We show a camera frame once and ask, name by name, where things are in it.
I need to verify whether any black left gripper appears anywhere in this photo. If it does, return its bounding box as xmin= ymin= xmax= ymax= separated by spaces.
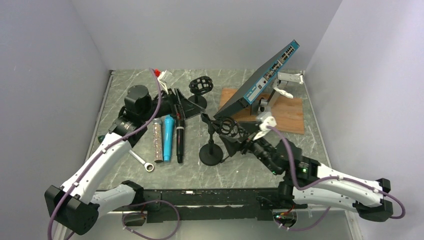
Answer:
xmin=141 ymin=87 xmax=206 ymax=122

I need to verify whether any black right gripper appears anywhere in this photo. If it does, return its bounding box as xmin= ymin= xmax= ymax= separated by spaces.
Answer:
xmin=219 ymin=120 xmax=281 ymax=175

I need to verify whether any black tripod shock mount stand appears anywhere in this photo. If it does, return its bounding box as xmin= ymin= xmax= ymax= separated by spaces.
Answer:
xmin=213 ymin=115 xmax=248 ymax=165

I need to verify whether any black microphone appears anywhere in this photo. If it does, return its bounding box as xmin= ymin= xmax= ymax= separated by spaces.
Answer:
xmin=175 ymin=119 xmax=185 ymax=164

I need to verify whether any blue microphone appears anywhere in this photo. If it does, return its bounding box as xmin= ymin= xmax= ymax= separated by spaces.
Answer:
xmin=163 ymin=114 xmax=175 ymax=163

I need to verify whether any black round base stand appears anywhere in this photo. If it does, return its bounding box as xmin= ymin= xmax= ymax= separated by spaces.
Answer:
xmin=188 ymin=75 xmax=214 ymax=109

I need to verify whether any silver head glitter microphone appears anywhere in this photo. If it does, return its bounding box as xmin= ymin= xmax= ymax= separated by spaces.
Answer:
xmin=152 ymin=118 xmax=164 ymax=163

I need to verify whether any black clip microphone stand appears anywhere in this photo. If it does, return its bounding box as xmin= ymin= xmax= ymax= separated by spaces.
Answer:
xmin=199 ymin=113 xmax=224 ymax=167

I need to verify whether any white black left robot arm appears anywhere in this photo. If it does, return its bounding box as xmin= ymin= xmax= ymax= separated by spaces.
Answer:
xmin=44 ymin=84 xmax=205 ymax=235

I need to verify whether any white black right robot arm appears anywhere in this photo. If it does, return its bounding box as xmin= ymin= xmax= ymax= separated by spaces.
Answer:
xmin=219 ymin=122 xmax=394 ymax=222

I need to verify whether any wooden board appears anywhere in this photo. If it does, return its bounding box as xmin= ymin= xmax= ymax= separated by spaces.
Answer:
xmin=219 ymin=88 xmax=305 ymax=135

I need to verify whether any silver ratchet wrench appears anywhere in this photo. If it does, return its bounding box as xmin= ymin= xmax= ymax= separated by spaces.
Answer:
xmin=129 ymin=149 xmax=155 ymax=173

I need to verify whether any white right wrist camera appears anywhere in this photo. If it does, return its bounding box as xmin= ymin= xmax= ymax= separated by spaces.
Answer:
xmin=253 ymin=111 xmax=277 ymax=141

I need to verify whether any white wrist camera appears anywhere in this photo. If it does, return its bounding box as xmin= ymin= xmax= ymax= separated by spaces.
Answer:
xmin=253 ymin=111 xmax=277 ymax=141
xmin=154 ymin=69 xmax=172 ymax=95

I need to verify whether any grey metal bracket stand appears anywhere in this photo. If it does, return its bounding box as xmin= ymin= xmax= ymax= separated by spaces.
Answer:
xmin=250 ymin=71 xmax=304 ymax=116

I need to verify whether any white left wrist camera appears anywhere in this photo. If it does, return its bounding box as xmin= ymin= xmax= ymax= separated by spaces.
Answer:
xmin=154 ymin=69 xmax=172 ymax=95

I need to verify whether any blue network switch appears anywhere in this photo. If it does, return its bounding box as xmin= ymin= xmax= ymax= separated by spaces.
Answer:
xmin=213 ymin=40 xmax=300 ymax=119

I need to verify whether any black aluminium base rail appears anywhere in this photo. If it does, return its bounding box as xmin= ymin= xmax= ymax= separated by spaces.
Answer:
xmin=96 ymin=188 xmax=332 ymax=223

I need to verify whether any green handled screwdriver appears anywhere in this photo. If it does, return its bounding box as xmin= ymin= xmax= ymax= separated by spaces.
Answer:
xmin=97 ymin=135 xmax=105 ymax=143

